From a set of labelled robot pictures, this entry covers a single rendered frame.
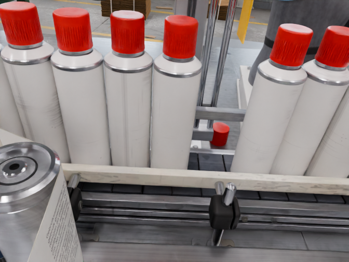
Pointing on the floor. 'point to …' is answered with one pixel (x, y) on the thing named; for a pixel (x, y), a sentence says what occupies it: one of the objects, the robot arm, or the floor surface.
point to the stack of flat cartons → (124, 5)
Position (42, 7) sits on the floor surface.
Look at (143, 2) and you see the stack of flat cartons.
